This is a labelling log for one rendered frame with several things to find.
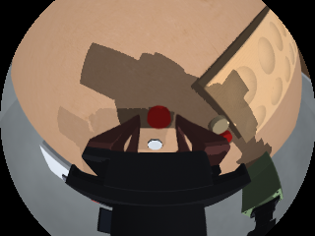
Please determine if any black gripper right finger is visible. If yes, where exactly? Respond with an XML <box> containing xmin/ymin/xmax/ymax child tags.
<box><xmin>175</xmin><ymin>114</ymin><xmax>230</xmax><ymax>166</ymax></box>

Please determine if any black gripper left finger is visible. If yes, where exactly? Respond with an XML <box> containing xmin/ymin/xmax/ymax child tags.
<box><xmin>86</xmin><ymin>115</ymin><xmax>141</xmax><ymax>152</ymax></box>

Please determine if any red disc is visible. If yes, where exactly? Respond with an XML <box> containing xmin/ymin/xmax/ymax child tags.
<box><xmin>220</xmin><ymin>131</ymin><xmax>232</xmax><ymax>142</ymax></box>
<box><xmin>147</xmin><ymin>105</ymin><xmax>171</xmax><ymax>129</ymax></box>

